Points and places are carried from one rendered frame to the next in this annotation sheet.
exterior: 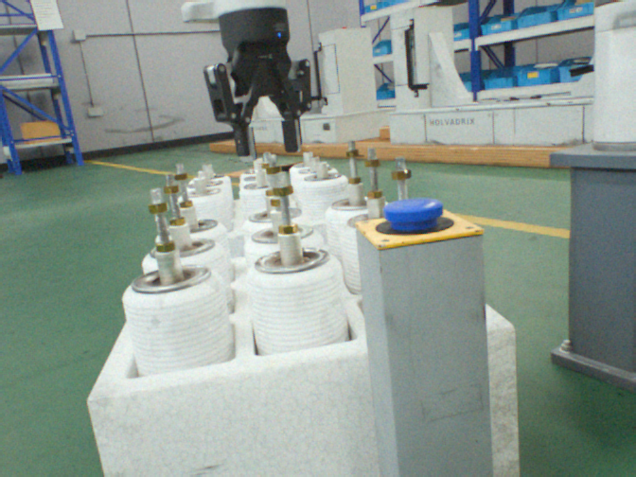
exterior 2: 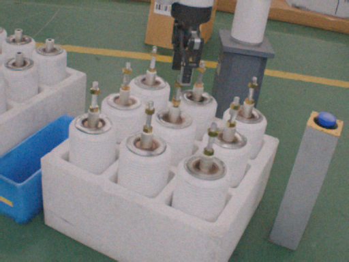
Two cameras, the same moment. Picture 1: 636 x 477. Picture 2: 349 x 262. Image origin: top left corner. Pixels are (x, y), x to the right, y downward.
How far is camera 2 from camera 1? 0.87 m
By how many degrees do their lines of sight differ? 62
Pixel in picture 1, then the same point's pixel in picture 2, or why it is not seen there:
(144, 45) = not seen: outside the picture
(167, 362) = (220, 207)
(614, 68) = (254, 13)
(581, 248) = (230, 88)
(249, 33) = (207, 18)
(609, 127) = (248, 36)
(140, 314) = (219, 190)
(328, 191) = (63, 62)
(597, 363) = not seen: hidden behind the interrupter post
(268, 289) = (240, 156)
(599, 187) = (243, 62)
